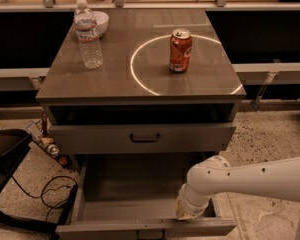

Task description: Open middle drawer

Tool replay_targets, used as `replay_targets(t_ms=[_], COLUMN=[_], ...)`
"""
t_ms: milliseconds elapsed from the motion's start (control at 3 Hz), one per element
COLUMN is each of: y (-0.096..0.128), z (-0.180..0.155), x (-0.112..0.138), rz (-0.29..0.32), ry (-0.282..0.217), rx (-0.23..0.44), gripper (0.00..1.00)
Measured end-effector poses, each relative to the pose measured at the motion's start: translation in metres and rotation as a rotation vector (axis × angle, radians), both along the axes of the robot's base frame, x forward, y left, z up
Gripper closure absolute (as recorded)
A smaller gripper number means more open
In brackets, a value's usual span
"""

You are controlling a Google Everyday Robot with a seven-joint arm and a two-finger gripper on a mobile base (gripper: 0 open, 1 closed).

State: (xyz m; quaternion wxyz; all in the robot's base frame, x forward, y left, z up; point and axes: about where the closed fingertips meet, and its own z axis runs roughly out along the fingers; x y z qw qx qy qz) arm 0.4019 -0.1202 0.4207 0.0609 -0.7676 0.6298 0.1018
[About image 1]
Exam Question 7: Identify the grey drawer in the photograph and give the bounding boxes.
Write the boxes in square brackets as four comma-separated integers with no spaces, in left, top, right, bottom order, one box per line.
[50,123,236,154]
[57,153,236,240]

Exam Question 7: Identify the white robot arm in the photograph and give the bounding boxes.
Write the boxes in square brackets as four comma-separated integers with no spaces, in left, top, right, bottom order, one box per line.
[176,155,300,240]

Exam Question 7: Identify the grey drawer cabinet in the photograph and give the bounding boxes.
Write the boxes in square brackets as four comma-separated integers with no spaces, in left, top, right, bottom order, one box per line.
[35,7,247,198]

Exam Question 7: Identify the grey top drawer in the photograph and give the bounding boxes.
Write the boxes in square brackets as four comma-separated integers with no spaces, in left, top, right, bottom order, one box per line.
[50,123,236,154]

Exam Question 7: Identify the red soda can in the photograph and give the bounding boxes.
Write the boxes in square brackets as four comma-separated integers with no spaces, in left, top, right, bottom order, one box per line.
[169,28,192,73]

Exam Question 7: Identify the white bowl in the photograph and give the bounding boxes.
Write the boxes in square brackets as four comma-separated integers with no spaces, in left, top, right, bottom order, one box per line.
[94,11,109,38]

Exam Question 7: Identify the clear plastic water bottle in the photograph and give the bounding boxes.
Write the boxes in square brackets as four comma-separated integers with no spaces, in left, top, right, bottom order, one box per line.
[73,0,103,69]

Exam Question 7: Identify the clutter of small items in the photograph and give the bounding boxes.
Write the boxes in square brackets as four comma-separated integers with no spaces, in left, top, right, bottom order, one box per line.
[25,113,71,168]

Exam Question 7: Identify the metal rail bracket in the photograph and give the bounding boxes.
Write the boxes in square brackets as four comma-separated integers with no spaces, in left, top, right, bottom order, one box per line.
[252,72,277,111]

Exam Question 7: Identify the black cable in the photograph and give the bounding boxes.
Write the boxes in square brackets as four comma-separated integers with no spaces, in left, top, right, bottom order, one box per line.
[11,174,80,222]

